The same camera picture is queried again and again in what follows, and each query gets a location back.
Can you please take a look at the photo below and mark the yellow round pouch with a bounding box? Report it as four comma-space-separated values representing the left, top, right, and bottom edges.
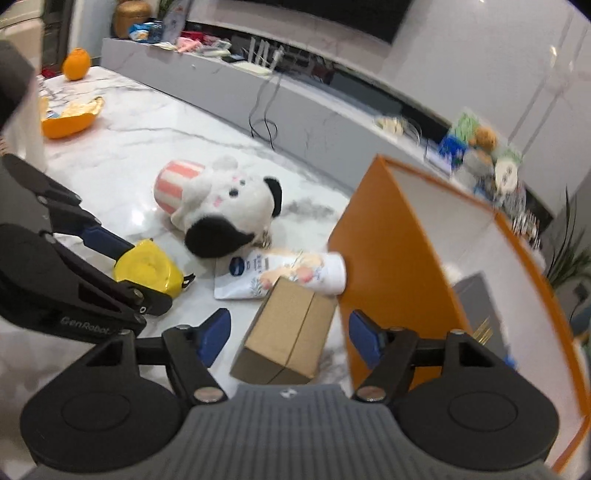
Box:
113, 240, 195, 298

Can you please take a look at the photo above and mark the brown cardboard box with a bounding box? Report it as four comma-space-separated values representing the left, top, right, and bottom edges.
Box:
230, 278, 337, 385

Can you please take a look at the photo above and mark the floral white cream tube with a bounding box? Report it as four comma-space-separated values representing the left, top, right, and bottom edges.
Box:
213, 249, 346, 300

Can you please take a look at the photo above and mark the black gift box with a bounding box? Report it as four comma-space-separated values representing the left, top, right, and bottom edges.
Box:
453, 273, 509, 360

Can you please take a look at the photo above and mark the white black plush toy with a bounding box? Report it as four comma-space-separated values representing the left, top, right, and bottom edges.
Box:
153, 157, 283, 259

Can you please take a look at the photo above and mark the orange storage box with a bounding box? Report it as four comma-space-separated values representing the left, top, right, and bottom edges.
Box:
328, 155, 590, 479

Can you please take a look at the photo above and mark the orange peel bowl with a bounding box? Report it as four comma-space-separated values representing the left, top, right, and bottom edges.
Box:
39, 96, 104, 140

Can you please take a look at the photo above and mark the orange fruit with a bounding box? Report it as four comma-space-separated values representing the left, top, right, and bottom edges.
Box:
62, 48, 92, 81

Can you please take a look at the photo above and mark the green potted plant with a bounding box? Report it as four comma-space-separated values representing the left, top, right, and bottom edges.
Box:
546, 188, 590, 290

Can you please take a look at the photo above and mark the white round fan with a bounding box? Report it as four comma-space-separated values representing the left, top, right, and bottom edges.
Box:
495, 157, 519, 194

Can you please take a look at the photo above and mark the gold vase with dried flowers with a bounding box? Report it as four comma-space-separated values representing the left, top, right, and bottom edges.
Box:
112, 0, 152, 39

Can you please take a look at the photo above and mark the brown teddy bear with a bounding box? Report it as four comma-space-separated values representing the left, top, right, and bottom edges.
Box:
469, 125, 498, 153

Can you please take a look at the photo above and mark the white wifi router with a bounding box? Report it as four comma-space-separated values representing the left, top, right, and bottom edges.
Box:
233, 37, 284, 77

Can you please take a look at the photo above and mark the long grey tv console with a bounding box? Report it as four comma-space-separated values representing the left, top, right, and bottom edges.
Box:
101, 38, 444, 188

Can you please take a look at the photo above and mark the black television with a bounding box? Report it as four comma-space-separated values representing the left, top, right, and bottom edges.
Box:
259, 0, 413, 43

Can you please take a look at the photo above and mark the black power cable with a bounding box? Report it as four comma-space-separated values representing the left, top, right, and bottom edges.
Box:
247, 68, 283, 151

